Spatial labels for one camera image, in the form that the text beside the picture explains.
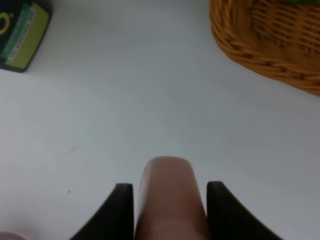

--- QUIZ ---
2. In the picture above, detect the green mango fruit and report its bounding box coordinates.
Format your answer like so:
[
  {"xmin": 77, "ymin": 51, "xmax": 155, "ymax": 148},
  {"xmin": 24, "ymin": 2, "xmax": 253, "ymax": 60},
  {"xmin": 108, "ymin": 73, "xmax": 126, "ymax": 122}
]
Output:
[{"xmin": 283, "ymin": 0, "xmax": 320, "ymax": 5}]

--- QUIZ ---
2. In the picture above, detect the orange wicker basket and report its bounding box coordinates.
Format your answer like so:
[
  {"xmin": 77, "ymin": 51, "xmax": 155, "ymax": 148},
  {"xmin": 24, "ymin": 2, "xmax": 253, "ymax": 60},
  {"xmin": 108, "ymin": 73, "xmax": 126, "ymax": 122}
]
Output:
[{"xmin": 209, "ymin": 0, "xmax": 320, "ymax": 96}]

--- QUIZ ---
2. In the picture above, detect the pink spray bottle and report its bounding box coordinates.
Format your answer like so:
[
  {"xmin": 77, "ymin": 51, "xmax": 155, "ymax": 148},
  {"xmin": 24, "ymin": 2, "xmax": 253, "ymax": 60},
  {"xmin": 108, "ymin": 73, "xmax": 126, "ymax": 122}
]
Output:
[{"xmin": 135, "ymin": 156, "xmax": 211, "ymax": 240}]

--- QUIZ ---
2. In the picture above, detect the dark green pump bottle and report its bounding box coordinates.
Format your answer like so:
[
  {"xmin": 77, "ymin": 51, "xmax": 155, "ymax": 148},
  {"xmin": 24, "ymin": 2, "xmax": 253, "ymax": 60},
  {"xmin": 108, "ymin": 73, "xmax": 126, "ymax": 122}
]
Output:
[{"xmin": 0, "ymin": 0, "xmax": 52, "ymax": 73}]

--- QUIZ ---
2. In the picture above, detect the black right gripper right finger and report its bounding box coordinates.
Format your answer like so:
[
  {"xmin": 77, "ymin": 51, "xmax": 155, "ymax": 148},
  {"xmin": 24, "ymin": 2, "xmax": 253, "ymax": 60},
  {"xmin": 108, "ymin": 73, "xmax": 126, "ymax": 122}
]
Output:
[{"xmin": 206, "ymin": 181, "xmax": 281, "ymax": 240}]

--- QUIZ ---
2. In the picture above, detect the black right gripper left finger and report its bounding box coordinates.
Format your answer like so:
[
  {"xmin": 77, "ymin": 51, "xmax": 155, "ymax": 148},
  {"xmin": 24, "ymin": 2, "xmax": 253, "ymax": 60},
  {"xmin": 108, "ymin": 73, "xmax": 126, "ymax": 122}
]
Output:
[{"xmin": 71, "ymin": 183, "xmax": 135, "ymax": 240}]

